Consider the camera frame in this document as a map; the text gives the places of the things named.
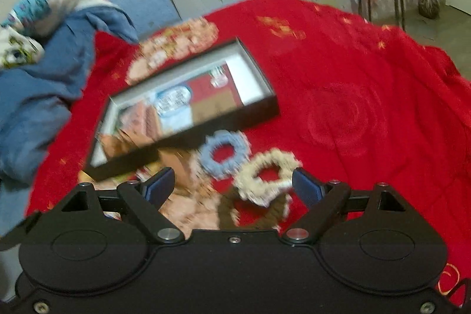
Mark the cartoon monster print quilt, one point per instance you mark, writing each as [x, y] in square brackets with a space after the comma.
[30, 20]

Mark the red embroidered bedspread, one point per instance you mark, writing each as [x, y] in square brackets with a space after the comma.
[358, 103]

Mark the brown crochet scrunchie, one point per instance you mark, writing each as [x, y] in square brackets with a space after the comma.
[236, 214]

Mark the brown patterned ball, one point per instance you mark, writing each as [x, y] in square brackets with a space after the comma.
[429, 8]

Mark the brown paper pyramid packet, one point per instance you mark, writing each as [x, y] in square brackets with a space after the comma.
[179, 161]

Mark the blue fleece blanket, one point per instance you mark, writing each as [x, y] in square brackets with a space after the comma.
[35, 98]

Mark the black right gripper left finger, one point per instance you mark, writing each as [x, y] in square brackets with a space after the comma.
[142, 203]

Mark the black shallow cardboard box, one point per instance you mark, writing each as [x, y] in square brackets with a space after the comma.
[259, 103]

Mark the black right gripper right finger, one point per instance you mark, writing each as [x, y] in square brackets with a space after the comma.
[324, 202]

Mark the cream crochet scrunchie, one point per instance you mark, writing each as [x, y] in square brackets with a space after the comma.
[266, 176]

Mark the colourful printed book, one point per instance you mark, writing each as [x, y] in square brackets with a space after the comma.
[159, 114]

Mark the light blue crochet scrunchie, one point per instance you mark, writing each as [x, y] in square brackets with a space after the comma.
[224, 153]

